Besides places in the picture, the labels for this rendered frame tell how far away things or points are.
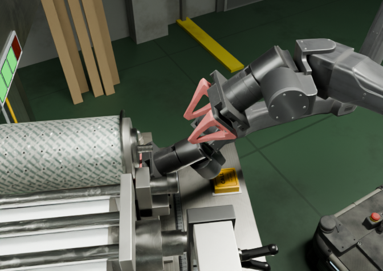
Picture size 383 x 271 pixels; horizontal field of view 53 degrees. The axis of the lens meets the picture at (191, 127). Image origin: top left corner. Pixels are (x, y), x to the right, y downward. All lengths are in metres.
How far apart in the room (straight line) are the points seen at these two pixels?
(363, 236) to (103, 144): 1.45
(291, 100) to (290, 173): 1.83
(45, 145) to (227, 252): 0.41
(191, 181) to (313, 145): 1.53
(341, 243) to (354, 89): 1.29
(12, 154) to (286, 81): 0.46
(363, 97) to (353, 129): 2.15
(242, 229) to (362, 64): 0.58
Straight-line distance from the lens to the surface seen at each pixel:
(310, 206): 2.25
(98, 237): 0.41
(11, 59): 1.16
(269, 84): 0.56
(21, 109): 1.75
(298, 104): 0.55
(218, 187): 1.07
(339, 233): 1.85
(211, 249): 0.39
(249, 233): 1.03
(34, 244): 0.42
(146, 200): 0.76
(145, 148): 0.70
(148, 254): 0.48
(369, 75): 0.60
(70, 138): 0.69
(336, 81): 0.61
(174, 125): 2.56
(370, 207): 2.04
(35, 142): 0.70
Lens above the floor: 1.78
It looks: 44 degrees down
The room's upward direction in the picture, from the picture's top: straight up
